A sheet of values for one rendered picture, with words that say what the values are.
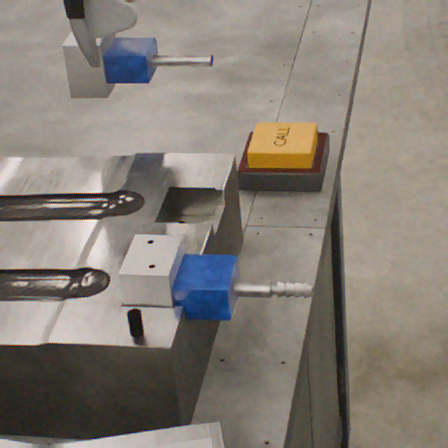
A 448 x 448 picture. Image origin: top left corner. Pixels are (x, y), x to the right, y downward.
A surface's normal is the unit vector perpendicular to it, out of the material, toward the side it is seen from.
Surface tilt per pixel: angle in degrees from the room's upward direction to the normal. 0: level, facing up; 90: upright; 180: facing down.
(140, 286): 90
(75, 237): 1
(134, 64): 90
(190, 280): 0
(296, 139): 0
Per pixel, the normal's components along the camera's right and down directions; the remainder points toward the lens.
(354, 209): -0.09, -0.84
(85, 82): -0.18, 0.55
